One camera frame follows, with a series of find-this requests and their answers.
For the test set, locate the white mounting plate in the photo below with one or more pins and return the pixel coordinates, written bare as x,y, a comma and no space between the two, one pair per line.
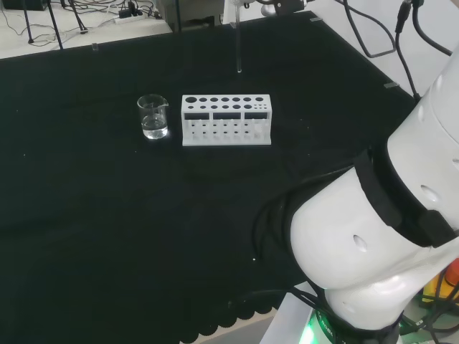
287,322

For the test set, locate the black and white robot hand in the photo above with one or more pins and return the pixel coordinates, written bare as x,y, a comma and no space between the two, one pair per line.
283,6

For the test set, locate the clear glass beaker with water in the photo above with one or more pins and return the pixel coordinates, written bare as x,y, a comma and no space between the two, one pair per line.
154,122

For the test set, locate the dark equipment box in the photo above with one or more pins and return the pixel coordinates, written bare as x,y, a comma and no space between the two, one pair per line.
190,10

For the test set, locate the black bench cloth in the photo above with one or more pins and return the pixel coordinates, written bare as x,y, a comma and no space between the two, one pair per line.
107,215

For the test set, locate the clear glass rod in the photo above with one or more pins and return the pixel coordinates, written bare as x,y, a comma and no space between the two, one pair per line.
238,46

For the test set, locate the black tripod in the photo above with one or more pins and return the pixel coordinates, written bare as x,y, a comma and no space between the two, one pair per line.
55,25

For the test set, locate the white test tube rack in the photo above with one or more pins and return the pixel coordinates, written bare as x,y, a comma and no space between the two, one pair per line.
226,139

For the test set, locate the yellow stop button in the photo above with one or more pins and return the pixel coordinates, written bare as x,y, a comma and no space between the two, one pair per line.
448,283

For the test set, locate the white power strip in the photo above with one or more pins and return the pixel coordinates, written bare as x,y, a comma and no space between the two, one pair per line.
127,18

